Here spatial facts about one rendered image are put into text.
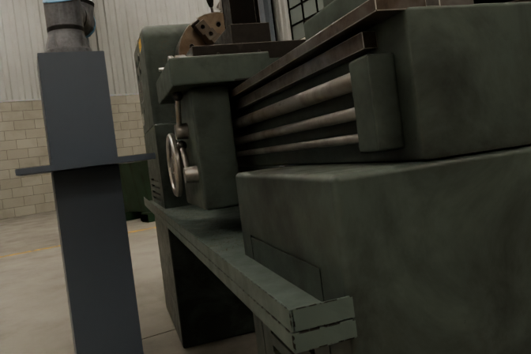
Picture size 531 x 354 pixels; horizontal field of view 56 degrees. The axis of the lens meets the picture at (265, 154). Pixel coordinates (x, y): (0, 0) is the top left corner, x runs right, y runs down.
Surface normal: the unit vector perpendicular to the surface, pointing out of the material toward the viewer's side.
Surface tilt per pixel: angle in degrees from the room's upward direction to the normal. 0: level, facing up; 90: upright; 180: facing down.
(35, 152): 90
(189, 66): 90
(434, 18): 90
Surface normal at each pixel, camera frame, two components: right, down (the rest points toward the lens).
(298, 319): 0.29, -0.03
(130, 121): 0.49, -0.06
